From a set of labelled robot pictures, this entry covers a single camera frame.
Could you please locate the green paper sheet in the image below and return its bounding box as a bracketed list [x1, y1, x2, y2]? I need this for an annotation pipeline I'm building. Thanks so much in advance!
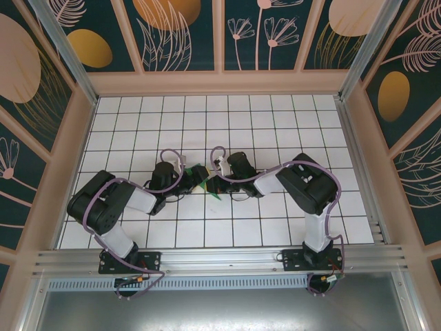
[184, 161, 223, 202]

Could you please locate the grey metal sheet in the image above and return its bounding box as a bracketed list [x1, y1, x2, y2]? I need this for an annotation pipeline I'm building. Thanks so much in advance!
[32, 288, 416, 331]

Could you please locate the small control board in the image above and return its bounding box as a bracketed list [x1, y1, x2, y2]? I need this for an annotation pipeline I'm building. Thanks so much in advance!
[320, 272, 347, 285]
[114, 275, 152, 288]

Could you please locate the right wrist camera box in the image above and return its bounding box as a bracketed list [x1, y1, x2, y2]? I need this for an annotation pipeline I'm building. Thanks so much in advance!
[213, 156, 231, 175]

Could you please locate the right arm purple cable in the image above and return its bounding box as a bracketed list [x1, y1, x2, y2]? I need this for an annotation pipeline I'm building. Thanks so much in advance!
[210, 146, 347, 298]

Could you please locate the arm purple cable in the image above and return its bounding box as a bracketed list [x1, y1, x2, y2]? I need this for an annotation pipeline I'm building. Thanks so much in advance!
[210, 146, 347, 298]
[83, 148, 183, 299]

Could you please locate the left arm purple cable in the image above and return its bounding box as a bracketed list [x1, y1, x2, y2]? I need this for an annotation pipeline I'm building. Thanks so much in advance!
[83, 148, 183, 299]

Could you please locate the long aluminium mounting rail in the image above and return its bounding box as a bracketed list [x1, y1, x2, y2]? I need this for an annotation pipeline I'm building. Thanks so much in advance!
[32, 243, 409, 277]

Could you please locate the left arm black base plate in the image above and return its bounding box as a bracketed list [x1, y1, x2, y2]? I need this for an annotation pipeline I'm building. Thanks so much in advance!
[98, 250, 163, 275]

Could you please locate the slotted grey cable duct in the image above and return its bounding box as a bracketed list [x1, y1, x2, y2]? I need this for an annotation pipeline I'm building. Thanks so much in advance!
[46, 274, 311, 291]

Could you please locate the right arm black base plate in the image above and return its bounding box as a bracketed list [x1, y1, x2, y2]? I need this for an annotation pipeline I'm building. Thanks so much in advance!
[281, 247, 346, 274]

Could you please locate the aluminium side rail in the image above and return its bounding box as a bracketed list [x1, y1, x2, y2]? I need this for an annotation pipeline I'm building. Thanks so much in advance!
[335, 97, 391, 246]

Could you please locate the aluminium frame post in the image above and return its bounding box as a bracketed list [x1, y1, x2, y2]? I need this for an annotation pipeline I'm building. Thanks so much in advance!
[337, 0, 403, 101]
[27, 0, 100, 105]

